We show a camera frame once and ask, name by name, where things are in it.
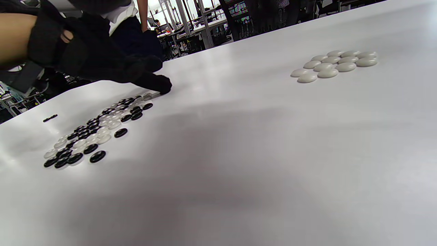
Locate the sorted white go stones group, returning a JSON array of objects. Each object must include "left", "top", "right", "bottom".
[{"left": 290, "top": 50, "right": 379, "bottom": 83}]

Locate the person's left forearm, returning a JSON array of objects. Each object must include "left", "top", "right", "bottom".
[{"left": 0, "top": 14, "right": 38, "bottom": 70}]

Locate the mixed black white go stones pile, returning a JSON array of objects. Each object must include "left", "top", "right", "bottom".
[{"left": 43, "top": 92, "right": 161, "bottom": 169}]

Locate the black mesh office chair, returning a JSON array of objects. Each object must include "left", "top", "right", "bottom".
[{"left": 218, "top": 0, "right": 309, "bottom": 42}]

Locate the person's left hand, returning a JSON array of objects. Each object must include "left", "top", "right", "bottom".
[{"left": 27, "top": 0, "right": 172, "bottom": 95}]

